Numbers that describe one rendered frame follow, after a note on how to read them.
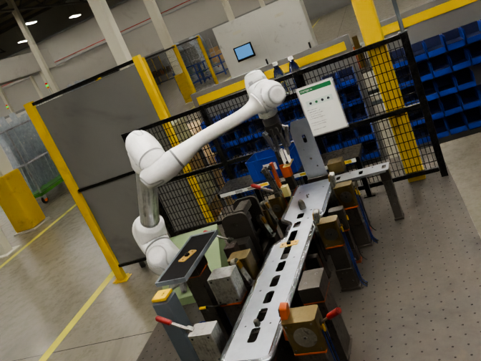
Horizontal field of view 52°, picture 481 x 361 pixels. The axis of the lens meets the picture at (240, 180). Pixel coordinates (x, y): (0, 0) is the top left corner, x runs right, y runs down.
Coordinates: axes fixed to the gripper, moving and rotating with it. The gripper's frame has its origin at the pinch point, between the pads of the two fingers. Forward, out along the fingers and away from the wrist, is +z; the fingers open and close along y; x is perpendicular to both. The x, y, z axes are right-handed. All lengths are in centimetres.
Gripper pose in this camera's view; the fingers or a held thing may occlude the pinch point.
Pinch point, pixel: (285, 155)
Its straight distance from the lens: 231.3
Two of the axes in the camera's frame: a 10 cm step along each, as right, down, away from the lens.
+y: 8.8, -2.4, -4.1
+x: 2.9, -4.3, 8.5
